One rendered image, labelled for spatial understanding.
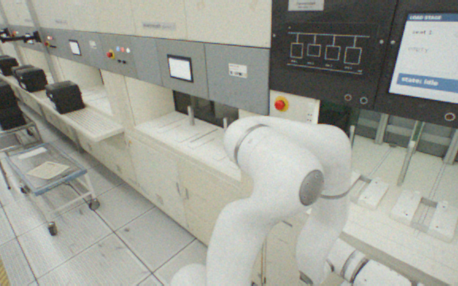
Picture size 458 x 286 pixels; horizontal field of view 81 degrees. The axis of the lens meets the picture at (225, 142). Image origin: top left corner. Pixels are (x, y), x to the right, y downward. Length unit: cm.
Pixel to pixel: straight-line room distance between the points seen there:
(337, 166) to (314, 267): 29
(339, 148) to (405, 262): 75
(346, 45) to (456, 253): 87
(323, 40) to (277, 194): 67
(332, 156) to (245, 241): 23
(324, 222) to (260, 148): 33
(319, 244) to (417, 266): 58
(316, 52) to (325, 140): 50
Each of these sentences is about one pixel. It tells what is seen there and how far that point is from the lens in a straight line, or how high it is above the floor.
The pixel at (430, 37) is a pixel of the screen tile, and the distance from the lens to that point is 90.
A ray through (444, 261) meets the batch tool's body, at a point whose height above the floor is 87.
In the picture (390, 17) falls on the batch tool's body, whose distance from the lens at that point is 92.
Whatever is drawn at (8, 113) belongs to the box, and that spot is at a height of 66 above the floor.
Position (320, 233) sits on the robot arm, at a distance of 73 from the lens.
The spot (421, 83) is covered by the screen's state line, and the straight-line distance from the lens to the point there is 92.
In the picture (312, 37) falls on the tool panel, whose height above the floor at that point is 161.
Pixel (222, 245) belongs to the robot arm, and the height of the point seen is 134.
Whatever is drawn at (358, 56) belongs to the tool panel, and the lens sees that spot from 95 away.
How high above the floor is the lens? 174
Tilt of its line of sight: 28 degrees down
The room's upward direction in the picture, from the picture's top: 3 degrees counter-clockwise
